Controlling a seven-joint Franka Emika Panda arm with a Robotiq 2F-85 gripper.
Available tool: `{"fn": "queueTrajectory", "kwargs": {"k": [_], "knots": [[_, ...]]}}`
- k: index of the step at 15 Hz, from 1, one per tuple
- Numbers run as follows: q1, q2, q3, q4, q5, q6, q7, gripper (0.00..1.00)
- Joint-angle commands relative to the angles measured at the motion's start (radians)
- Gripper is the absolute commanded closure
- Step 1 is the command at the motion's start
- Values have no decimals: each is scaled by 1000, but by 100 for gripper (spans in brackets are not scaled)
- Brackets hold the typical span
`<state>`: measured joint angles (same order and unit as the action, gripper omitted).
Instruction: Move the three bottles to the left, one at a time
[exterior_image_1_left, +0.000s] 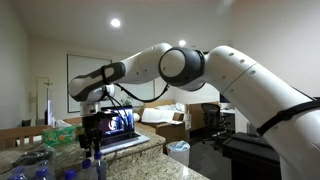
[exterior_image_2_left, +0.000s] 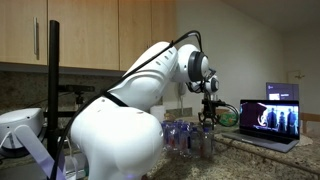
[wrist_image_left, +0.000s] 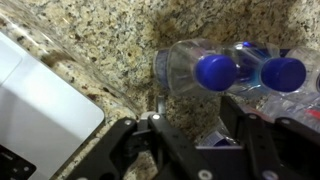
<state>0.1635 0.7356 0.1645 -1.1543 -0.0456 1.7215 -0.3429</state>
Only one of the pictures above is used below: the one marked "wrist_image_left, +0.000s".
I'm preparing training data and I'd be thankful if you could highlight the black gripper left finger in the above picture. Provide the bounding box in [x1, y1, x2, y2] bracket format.
[147, 95, 214, 180]

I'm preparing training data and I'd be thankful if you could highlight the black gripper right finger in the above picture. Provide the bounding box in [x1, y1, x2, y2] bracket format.
[219, 96, 282, 180]

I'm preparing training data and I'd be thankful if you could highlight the blue-capped water bottle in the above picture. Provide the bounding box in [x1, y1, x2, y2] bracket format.
[198, 118, 238, 147]
[153, 38, 239, 96]
[230, 41, 309, 99]

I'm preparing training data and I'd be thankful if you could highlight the shrink-wrapped water bottle pack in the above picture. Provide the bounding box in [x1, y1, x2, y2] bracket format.
[246, 89, 320, 134]

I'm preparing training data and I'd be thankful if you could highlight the silver open laptop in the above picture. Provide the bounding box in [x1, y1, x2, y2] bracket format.
[0, 33, 104, 180]

